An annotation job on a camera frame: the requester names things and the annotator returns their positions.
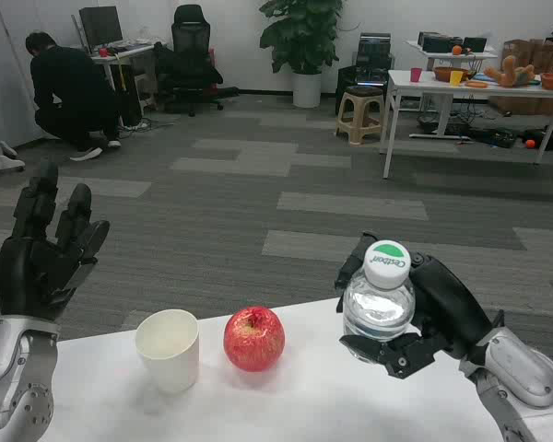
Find black boxes stack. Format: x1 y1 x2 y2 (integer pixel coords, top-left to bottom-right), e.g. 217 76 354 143
418 30 488 52

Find white caster leg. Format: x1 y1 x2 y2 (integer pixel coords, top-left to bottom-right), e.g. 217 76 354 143
0 140 27 199

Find small white table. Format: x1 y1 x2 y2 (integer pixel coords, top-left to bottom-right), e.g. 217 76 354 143
405 40 499 71

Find red apple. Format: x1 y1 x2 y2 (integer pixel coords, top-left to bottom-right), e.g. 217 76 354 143
223 306 287 373

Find white paper cup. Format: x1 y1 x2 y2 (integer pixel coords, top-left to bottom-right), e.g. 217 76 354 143
135 308 200 394

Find brown woven bowl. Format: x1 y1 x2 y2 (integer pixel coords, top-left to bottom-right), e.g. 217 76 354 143
432 66 470 83

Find beige plastic stool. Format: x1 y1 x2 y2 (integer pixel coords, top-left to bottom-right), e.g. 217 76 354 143
335 86 387 146

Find black mesh office chair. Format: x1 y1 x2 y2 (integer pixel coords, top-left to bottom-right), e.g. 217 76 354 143
154 4 241 117

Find clear plastic water bottle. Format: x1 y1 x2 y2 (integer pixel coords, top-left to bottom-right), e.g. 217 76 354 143
342 238 417 343

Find brown cardboard boxes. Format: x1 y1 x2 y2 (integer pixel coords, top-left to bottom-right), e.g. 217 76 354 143
501 39 553 70

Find crouching person in black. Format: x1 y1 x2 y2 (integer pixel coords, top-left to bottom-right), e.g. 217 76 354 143
25 30 123 162

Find orange plush toy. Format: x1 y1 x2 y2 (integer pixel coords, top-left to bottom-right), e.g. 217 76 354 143
483 54 538 87

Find black cable bundle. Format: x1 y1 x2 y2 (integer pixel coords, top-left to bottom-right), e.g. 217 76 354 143
469 126 520 149

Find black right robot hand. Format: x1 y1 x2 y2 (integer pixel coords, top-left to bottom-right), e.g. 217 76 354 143
335 231 506 379

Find large white table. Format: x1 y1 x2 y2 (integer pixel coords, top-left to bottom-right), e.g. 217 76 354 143
380 69 553 180

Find white office desk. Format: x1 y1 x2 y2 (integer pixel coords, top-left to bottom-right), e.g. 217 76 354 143
71 41 170 126

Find green leafy potted plant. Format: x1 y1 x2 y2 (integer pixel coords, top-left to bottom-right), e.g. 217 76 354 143
258 0 347 75

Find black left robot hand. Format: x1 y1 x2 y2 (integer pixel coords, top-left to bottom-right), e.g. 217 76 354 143
0 159 112 323

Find black computer monitor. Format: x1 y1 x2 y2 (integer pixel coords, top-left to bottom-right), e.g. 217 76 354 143
78 6 124 47

